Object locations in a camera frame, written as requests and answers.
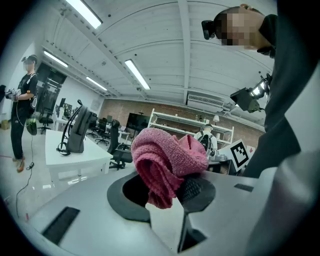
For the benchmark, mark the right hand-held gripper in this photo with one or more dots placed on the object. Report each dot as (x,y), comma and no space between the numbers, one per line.
(238,155)

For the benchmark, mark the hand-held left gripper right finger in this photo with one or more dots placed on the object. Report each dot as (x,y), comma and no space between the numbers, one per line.
(225,212)

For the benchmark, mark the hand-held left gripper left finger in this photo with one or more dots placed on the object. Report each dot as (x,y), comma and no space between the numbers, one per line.
(95,225)

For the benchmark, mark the pink cloth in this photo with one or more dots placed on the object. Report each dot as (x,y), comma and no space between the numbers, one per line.
(162,150)

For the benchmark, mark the grey backpack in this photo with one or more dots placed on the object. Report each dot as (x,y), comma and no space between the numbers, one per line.
(80,135)

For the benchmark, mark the white table lamp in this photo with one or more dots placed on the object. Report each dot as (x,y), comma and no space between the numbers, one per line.
(216,118)

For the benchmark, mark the person's black body-worn device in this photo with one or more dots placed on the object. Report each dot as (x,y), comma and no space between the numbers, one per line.
(243,98)

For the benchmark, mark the person's black-clothed torso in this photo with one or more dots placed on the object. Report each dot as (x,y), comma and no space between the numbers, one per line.
(282,100)

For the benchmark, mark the white metal shelving rack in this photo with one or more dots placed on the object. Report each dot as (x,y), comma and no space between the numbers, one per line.
(175,117)

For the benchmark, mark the black high-back office chair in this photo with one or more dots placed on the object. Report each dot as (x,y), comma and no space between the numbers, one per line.
(115,140)

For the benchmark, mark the black power adapter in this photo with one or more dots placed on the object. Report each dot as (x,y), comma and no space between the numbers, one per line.
(30,166)

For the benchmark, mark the white office desk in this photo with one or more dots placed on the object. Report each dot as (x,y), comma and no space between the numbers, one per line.
(62,121)

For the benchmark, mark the person's head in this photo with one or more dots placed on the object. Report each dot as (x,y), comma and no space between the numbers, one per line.
(237,27)

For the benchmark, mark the long ceiling light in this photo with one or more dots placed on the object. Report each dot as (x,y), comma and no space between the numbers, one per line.
(85,12)
(55,58)
(96,83)
(137,74)

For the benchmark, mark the brown cardboard box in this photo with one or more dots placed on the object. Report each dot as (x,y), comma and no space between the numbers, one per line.
(5,124)

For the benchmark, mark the dark glass double door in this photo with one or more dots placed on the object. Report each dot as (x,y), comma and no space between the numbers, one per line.
(51,87)

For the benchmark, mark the white wall air conditioner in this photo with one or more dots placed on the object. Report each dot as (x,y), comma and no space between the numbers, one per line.
(205,102)

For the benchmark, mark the black wall screen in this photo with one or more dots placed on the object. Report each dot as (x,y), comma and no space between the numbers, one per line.
(138,121)

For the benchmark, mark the white wall notice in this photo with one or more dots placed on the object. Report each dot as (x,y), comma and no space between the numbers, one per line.
(96,104)

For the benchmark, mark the black head-mounted camera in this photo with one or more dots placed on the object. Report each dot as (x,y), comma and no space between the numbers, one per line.
(207,30)

